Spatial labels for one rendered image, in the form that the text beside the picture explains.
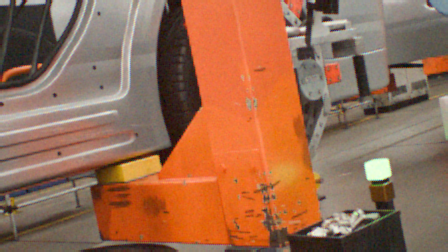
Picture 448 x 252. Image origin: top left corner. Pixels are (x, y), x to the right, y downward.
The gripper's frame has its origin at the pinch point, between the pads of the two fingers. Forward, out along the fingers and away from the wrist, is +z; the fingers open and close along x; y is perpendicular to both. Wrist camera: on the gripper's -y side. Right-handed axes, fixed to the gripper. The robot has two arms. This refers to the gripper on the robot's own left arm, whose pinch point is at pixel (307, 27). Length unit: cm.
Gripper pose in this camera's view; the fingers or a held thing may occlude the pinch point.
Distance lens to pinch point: 163.2
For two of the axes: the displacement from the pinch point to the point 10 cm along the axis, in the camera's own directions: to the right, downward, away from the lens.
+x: 0.4, 6.0, 8.0
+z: -1.3, 7.9, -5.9
